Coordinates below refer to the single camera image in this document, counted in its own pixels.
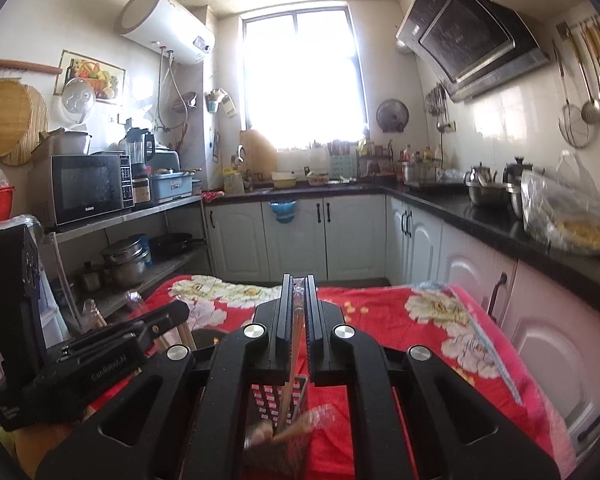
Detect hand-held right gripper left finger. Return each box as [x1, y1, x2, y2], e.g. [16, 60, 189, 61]
[35, 274, 295, 480]

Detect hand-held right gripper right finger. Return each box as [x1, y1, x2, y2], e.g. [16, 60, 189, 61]
[304, 274, 563, 480]

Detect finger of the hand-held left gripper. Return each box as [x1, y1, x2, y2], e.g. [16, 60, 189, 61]
[122, 300, 191, 346]

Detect dark grey utensil holder basket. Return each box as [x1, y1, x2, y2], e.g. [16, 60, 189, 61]
[190, 327, 326, 480]

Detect stacked steel pots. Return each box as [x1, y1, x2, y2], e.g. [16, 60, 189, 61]
[101, 239, 151, 288]

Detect red floral tablecloth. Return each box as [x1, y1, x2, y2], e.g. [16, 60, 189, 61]
[87, 274, 576, 480]

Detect black wok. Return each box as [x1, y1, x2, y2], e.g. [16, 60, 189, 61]
[149, 232, 207, 261]

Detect metal shelf rack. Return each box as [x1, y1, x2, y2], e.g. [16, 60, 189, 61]
[42, 195, 213, 331]

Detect blue hanging bag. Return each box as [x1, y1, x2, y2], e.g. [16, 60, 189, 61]
[269, 200, 298, 224]

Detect blue-grey plastic crate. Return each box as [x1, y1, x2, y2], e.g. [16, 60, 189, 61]
[147, 170, 201, 206]

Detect yellow detergent bottle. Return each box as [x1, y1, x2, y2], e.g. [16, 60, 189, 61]
[222, 167, 246, 195]

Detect microwave oven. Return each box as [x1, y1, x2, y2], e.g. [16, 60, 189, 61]
[27, 152, 136, 228]

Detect light blue knife block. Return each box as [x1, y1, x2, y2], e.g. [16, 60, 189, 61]
[328, 140, 358, 178]

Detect blender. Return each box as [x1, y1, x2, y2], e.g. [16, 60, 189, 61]
[125, 127, 157, 209]

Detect wooden cutting board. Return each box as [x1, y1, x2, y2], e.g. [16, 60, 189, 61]
[239, 129, 278, 181]

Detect condiment rack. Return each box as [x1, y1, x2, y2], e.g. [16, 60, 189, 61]
[357, 137, 398, 181]

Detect black kitchen countertop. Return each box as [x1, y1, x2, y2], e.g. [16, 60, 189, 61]
[202, 180, 600, 311]

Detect steel pot with lid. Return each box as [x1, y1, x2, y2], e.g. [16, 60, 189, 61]
[463, 162, 511, 207]

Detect round bamboo tray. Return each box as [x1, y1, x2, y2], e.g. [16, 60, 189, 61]
[0, 85, 48, 167]
[0, 80, 33, 158]

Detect kitchen window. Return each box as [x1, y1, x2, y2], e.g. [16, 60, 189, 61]
[240, 7, 371, 148]

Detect small hanging kitchen tools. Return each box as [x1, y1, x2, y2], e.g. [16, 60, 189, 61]
[424, 82, 453, 133]

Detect steel kettle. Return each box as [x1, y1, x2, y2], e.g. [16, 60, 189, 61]
[502, 156, 535, 218]

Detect clear plastic food bag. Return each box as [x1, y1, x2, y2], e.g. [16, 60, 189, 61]
[520, 150, 600, 257]

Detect wooden rolling pin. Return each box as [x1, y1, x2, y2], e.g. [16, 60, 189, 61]
[0, 57, 63, 75]

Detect white water heater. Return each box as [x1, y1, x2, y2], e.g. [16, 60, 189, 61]
[119, 0, 217, 66]

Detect black range hood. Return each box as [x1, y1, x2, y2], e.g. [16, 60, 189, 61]
[396, 0, 551, 103]

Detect small steel ladle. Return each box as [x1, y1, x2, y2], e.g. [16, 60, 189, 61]
[572, 35, 600, 124]

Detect wall-hung strainer basket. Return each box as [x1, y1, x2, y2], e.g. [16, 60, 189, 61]
[167, 91, 198, 116]

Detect white wall caddy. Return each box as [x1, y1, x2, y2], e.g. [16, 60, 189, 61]
[205, 87, 238, 118]

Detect small round wall fan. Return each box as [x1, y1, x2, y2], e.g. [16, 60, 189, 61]
[376, 98, 410, 133]

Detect fruit wall poster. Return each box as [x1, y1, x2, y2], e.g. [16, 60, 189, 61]
[54, 50, 127, 106]

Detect wire mesh strainer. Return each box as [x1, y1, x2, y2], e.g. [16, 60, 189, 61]
[552, 42, 596, 150]

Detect utensil hanging rail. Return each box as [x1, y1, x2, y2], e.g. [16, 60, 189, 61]
[555, 15, 600, 41]

